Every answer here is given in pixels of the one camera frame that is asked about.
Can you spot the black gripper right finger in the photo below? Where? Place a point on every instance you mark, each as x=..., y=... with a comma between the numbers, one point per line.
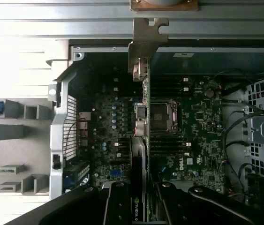
x=216, y=208

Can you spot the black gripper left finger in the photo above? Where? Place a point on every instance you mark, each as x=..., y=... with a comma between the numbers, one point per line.
x=75, y=206

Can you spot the blue card retainer strip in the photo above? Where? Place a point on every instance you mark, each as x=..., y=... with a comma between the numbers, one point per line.
x=67, y=182

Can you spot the long blue expansion slot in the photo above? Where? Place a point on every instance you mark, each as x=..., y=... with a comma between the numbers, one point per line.
x=115, y=174

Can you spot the RAM slot with white latches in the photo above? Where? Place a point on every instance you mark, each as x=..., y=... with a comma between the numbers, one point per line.
x=167, y=144
x=164, y=89
x=167, y=154
x=164, y=79

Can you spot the black PC case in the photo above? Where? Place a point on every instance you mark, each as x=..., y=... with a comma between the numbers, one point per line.
x=58, y=131

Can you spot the RAM slot with black latches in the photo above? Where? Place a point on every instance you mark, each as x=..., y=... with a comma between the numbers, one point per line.
x=167, y=138
x=164, y=84
x=164, y=94
x=167, y=149

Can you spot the green motherboard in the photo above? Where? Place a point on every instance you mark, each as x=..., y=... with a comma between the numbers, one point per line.
x=204, y=131

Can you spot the silver port block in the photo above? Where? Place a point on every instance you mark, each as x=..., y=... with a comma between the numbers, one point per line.
x=84, y=116

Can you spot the grey parts rack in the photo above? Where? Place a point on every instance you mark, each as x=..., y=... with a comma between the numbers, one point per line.
x=38, y=112

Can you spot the CPU socket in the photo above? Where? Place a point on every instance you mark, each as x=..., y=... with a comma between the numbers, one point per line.
x=162, y=114

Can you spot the round coin battery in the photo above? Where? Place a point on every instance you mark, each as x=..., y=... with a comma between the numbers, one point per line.
x=209, y=93

